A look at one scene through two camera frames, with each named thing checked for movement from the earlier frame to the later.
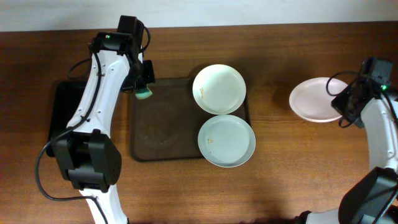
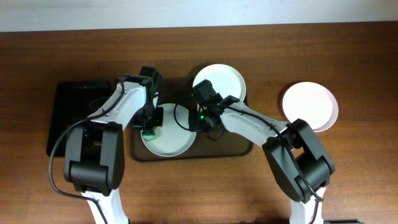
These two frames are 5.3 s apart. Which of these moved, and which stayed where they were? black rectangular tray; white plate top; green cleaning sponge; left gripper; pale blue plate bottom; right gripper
Moved: left gripper; green cleaning sponge; pale blue plate bottom; right gripper
Stayed: black rectangular tray; white plate top
